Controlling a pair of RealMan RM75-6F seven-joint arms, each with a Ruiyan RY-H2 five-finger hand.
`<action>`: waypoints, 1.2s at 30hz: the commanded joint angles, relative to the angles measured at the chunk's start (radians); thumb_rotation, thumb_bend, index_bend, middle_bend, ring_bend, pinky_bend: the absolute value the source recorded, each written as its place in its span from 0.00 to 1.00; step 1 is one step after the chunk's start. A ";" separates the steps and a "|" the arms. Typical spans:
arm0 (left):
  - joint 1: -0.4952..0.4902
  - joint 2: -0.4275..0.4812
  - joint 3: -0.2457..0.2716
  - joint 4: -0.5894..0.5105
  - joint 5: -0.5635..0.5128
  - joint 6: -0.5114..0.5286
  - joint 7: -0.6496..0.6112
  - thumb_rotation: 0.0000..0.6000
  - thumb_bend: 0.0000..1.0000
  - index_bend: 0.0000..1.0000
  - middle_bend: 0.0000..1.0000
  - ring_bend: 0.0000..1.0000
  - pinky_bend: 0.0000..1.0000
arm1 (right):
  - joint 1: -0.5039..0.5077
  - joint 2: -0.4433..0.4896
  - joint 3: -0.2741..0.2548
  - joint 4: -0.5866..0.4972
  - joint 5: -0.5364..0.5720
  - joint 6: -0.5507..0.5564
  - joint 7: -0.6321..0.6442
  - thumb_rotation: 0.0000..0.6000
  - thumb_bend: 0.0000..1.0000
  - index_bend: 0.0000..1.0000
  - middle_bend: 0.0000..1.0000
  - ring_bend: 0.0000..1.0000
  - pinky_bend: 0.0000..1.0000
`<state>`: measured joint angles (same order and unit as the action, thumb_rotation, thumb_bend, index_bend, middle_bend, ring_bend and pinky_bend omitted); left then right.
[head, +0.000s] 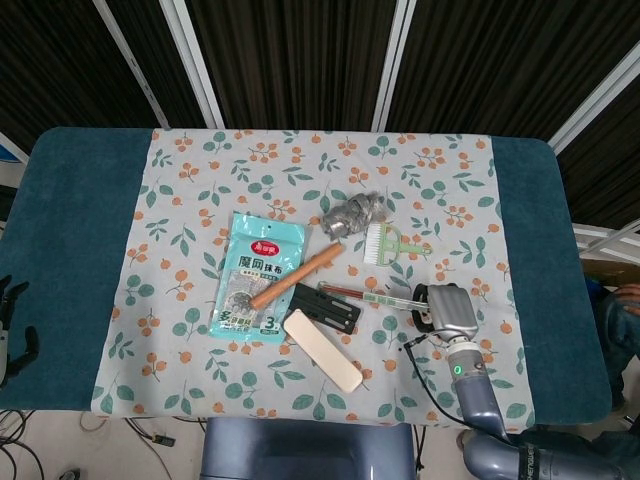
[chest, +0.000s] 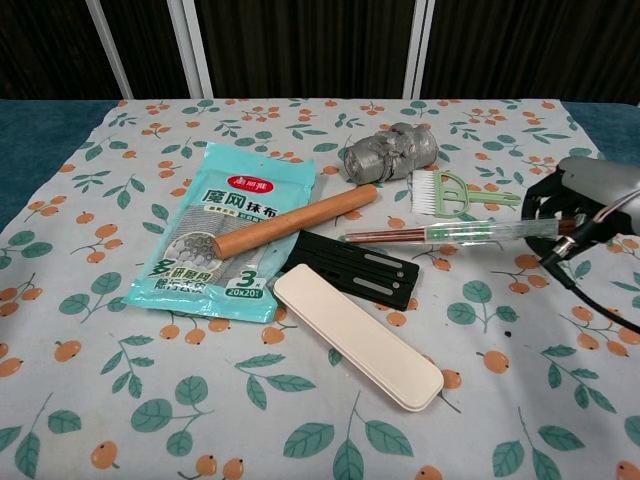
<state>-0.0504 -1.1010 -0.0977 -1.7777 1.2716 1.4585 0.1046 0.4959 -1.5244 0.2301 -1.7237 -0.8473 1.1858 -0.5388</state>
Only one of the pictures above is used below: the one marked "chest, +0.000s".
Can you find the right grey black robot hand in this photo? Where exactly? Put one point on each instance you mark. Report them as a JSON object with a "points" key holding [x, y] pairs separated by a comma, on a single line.
{"points": [[595, 180]]}

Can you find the dark ribbed partition panel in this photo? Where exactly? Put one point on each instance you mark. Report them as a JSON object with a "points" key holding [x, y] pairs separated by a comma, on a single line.
{"points": [[145, 45], [310, 45], [45, 45], [535, 45]]}

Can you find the green brush white bristles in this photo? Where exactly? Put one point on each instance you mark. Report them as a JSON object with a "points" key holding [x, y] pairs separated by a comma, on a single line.
{"points": [[422, 192]]}

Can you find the grey tape wrapped bundle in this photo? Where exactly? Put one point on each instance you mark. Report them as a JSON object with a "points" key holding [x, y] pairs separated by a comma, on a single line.
{"points": [[390, 150]]}

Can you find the black slotted plastic plate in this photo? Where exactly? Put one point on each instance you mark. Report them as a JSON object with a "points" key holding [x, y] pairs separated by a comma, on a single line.
{"points": [[340, 255]]}

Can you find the cream cutlery case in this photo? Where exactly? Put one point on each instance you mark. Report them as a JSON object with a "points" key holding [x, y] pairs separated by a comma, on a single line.
{"points": [[360, 340]]}

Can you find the wooden rolling pin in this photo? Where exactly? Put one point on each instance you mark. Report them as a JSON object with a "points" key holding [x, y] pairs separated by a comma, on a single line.
{"points": [[300, 220]]}

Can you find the teal cleaning cloth package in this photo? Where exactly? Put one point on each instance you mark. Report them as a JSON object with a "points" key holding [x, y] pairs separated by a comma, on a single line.
{"points": [[225, 205]]}

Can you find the floral leaf print tablecloth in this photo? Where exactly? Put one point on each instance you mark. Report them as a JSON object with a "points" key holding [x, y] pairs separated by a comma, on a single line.
{"points": [[320, 440]]}

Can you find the teal table cover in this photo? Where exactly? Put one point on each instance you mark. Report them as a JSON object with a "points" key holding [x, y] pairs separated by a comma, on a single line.
{"points": [[30, 130]]}

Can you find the white frame post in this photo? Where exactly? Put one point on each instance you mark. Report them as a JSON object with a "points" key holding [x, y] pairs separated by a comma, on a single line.
{"points": [[192, 47], [107, 47], [419, 47]]}

